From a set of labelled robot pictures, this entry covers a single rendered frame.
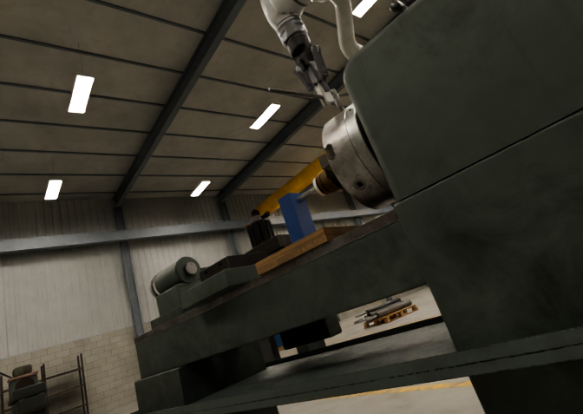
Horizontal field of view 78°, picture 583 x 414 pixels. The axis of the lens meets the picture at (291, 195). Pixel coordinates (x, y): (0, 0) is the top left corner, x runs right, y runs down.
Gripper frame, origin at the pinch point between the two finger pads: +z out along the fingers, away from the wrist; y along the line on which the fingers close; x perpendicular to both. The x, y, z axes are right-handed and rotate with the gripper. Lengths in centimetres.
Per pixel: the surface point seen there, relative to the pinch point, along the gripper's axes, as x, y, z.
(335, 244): -19.2, -3.6, 42.5
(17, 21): 11, -618, -594
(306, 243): -22.0, -11.5, 38.9
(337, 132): -8.6, 5.5, 15.0
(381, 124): -12.6, 22.4, 22.1
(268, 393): -45, -23, 70
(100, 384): -33, -1402, 147
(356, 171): -10.0, 6.5, 27.4
